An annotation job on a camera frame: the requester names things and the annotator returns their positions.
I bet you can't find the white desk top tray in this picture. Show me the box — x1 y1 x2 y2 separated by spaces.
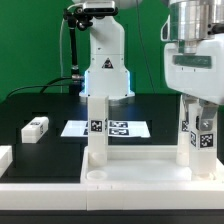
80 145 224 188

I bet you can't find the white front fence rail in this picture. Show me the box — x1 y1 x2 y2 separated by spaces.
0 182 224 211

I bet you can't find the black cable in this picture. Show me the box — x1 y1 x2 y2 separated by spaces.
5 77 83 99

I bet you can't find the white left fence block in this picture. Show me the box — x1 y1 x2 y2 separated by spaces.
0 145 13 177

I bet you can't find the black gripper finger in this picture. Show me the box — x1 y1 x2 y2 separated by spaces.
197 99 218 131

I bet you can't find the fiducial marker sheet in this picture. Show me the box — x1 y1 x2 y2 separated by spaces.
61 120 150 138

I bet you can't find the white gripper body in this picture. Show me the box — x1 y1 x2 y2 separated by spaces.
164 36 224 104

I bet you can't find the black camera on stand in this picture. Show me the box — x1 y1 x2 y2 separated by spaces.
62 0 118 96

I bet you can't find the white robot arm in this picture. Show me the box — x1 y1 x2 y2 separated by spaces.
72 0 224 131

